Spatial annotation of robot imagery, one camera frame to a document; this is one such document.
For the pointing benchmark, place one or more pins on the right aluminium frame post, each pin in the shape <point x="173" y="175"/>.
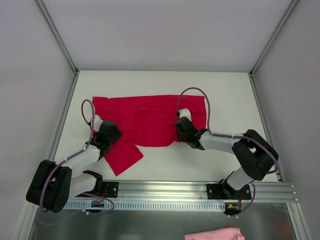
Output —
<point x="274" y="35"/>

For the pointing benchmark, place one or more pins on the slotted grey cable duct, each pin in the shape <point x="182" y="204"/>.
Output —
<point x="139" y="205"/>

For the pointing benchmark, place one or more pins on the left aluminium frame post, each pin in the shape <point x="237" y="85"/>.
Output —
<point x="56" y="35"/>

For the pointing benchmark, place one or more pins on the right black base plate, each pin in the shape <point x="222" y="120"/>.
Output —
<point x="223" y="191"/>

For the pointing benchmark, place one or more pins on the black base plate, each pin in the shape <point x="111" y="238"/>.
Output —
<point x="223" y="191"/>
<point x="106" y="189"/>

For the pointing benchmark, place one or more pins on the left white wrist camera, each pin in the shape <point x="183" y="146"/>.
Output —
<point x="96" y="122"/>

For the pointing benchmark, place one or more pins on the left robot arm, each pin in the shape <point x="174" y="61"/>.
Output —
<point x="54" y="183"/>

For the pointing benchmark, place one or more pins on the aluminium frame post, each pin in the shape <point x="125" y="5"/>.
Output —
<point x="56" y="35"/>
<point x="274" y="35"/>

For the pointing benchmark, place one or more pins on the red t-shirt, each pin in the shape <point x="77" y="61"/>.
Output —
<point x="145" y="121"/>

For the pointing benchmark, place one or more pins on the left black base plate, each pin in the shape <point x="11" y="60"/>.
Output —
<point x="106" y="189"/>

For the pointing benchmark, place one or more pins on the aluminium front rail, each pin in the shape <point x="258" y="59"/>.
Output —
<point x="277" y="192"/>

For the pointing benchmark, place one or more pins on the light pink folded shirt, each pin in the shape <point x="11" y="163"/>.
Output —
<point x="227" y="233"/>

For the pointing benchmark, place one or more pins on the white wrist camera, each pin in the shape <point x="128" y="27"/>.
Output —
<point x="184" y="115"/>
<point x="96" y="122"/>

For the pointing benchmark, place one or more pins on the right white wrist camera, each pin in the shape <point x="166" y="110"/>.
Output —
<point x="184" y="115"/>

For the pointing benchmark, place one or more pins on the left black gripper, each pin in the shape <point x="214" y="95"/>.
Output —
<point x="99" y="135"/>

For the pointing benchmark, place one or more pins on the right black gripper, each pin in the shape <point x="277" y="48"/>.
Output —
<point x="182" y="128"/>

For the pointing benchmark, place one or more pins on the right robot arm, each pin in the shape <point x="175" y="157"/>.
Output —
<point x="255" y="156"/>

